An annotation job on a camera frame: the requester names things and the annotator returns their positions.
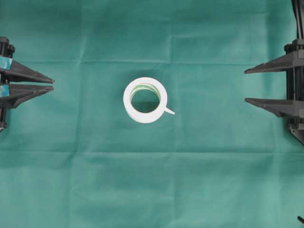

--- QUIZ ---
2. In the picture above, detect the green table cloth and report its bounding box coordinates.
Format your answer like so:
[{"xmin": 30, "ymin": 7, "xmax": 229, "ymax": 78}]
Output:
[{"xmin": 0, "ymin": 0, "xmax": 304, "ymax": 228}]

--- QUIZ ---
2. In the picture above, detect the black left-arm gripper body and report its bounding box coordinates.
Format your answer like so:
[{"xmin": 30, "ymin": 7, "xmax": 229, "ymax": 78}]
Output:
[{"xmin": 0, "ymin": 36, "xmax": 16, "ymax": 133}]

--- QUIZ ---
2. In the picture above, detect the white duct tape roll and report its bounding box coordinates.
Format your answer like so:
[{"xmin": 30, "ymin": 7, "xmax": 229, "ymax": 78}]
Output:
[{"xmin": 123, "ymin": 77, "xmax": 175, "ymax": 124}]

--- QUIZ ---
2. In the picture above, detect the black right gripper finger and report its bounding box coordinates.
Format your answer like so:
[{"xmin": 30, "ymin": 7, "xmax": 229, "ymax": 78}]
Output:
[
  {"xmin": 245, "ymin": 98, "xmax": 304, "ymax": 116},
  {"xmin": 244, "ymin": 53, "xmax": 304, "ymax": 74}
]

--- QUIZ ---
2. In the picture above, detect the black frame bar top right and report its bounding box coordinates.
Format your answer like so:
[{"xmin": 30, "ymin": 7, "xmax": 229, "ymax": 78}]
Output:
[{"xmin": 291, "ymin": 0, "xmax": 304, "ymax": 39}]

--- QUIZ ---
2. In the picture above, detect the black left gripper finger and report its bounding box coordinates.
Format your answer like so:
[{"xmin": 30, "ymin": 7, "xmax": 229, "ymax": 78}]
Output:
[
  {"xmin": 0, "ymin": 84, "xmax": 54, "ymax": 109},
  {"xmin": 0, "ymin": 56, "xmax": 54, "ymax": 84}
]

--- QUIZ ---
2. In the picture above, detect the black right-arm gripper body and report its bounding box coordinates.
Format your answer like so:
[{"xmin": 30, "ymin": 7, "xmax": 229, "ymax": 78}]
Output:
[{"xmin": 285, "ymin": 39, "xmax": 304, "ymax": 144}]

